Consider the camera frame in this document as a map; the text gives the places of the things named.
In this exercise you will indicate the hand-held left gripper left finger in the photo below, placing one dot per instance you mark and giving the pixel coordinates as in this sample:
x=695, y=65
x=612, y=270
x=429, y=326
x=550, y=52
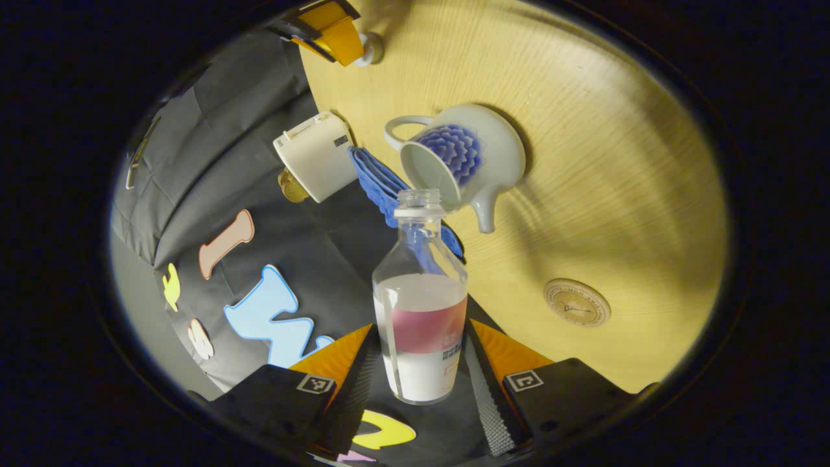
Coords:
x=353, y=402

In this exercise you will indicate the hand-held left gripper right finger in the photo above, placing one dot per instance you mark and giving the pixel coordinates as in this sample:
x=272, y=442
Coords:
x=493, y=408

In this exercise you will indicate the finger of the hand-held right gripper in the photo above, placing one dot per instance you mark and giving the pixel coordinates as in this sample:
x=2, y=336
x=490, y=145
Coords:
x=337, y=35

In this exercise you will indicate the clear plastic water bottle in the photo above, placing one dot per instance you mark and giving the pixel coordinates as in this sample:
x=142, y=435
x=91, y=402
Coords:
x=421, y=311

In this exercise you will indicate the round wooden coaster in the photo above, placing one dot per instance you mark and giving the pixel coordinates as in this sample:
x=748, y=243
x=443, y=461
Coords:
x=577, y=303

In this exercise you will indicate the white blue-flowered teacup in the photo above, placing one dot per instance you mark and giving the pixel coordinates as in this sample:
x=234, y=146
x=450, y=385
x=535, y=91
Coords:
x=496, y=159

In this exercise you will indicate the white toaster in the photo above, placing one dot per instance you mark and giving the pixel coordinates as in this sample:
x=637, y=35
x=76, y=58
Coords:
x=318, y=155

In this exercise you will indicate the blue folded towel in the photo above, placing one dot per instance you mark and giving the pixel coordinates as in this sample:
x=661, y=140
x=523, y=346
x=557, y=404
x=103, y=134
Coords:
x=376, y=181

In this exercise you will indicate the brown bread slice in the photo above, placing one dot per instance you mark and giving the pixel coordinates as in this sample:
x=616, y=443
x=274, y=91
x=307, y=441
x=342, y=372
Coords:
x=293, y=188

